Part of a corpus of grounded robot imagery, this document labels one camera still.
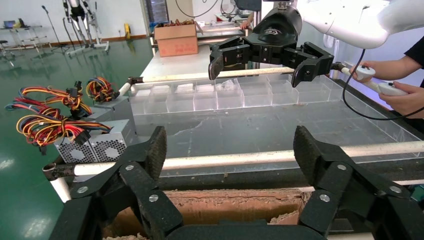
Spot operator left hand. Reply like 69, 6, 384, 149
378, 81, 424, 120

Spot worn cardboard box with dividers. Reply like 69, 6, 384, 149
102, 188, 314, 240

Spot legged robot on stand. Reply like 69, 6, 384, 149
62, 0, 110, 57

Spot operator black shirt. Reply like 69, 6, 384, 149
403, 34, 424, 89

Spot metal desk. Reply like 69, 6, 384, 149
0, 24, 44, 52

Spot clear acrylic compartment tray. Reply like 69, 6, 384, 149
129, 73, 424, 167

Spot black microphone stand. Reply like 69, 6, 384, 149
41, 4, 71, 54

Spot grey power supply with wires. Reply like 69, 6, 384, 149
15, 114, 134, 164
85, 76, 137, 122

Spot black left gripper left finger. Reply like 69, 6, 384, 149
48, 125, 184, 240

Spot short white frame pipe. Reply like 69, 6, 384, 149
117, 82, 133, 97

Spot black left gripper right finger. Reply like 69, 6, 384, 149
293, 125, 424, 240

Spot colourful power supply cables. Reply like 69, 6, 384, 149
4, 85, 97, 165

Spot dark edged workbench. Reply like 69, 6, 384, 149
197, 24, 249, 44

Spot small brown cardboard box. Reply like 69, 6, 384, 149
153, 22, 205, 58

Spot dark shelf cabinet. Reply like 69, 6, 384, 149
145, 0, 170, 25

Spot long hanging black cable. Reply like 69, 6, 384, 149
342, 48, 424, 121

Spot white frame leg pipe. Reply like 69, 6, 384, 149
49, 177, 72, 204

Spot operator right hand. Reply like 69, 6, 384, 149
351, 61, 382, 83

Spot operator right forearm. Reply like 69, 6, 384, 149
375, 54, 424, 82

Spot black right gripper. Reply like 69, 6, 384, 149
207, 5, 335, 88

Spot long white frame pipe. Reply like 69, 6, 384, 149
43, 140, 424, 181
142, 66, 296, 84

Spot white work table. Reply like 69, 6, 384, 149
140, 44, 218, 79

